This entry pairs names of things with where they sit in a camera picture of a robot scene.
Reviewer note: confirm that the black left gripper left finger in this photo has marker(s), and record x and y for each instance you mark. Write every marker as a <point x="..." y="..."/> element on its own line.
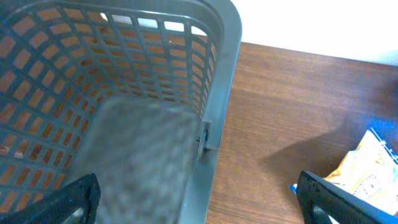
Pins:
<point x="77" y="202"/>

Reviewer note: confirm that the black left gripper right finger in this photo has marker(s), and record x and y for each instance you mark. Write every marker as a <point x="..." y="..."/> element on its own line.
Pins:
<point x="320" y="200"/>

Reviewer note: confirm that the yellow snack bag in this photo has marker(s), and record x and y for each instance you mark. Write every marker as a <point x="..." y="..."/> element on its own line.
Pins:
<point x="369" y="172"/>

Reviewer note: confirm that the dark grey plastic basket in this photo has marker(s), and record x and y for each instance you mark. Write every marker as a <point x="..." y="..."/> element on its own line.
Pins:
<point x="135" y="92"/>

